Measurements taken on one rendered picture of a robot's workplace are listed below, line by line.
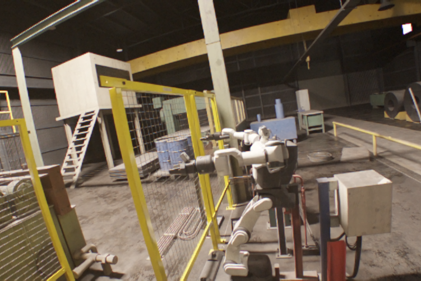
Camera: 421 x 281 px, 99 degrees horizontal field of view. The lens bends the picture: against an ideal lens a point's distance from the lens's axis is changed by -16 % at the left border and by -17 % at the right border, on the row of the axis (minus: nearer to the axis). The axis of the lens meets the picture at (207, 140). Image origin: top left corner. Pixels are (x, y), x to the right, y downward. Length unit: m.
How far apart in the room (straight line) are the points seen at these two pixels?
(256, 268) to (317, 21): 13.90
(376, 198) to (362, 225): 0.21
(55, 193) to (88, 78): 7.65
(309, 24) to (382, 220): 13.42
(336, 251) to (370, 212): 0.46
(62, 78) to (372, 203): 11.11
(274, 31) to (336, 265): 13.23
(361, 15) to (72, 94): 15.83
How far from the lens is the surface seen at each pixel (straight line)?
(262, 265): 1.95
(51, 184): 2.82
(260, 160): 1.02
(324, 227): 1.90
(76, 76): 10.54
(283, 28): 14.28
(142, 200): 1.25
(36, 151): 6.50
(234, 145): 3.58
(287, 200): 1.63
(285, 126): 7.96
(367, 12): 15.77
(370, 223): 1.78
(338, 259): 2.06
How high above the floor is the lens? 1.58
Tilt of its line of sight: 7 degrees down
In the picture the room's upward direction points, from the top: 10 degrees counter-clockwise
